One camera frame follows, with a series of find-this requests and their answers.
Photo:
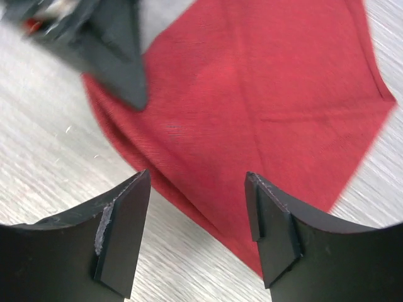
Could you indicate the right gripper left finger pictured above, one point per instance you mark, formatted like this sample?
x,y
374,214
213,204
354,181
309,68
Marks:
x,y
86,253

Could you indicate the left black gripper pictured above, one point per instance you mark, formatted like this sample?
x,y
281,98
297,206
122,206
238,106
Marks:
x,y
101,38

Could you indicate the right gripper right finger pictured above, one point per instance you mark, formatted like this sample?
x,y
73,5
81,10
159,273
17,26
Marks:
x,y
309,255

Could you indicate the red cloth napkin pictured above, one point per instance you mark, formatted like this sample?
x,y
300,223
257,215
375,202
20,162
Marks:
x,y
287,89

